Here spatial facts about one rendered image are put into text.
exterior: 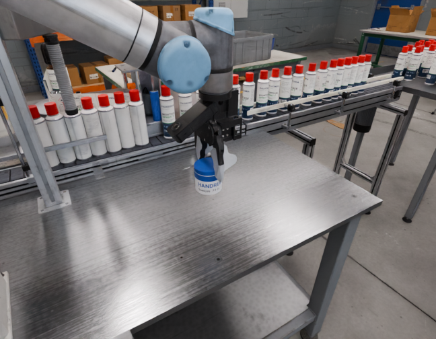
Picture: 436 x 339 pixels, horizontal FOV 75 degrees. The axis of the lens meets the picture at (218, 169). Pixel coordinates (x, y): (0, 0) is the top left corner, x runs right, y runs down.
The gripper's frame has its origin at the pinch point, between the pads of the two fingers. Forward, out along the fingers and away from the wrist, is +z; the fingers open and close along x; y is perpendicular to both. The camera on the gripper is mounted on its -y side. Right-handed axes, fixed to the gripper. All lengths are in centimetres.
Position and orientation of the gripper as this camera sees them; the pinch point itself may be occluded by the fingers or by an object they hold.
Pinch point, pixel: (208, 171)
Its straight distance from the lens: 70.7
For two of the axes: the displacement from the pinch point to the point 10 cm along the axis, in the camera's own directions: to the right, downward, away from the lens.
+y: 8.3, -3.0, 4.7
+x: -5.6, -4.4, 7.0
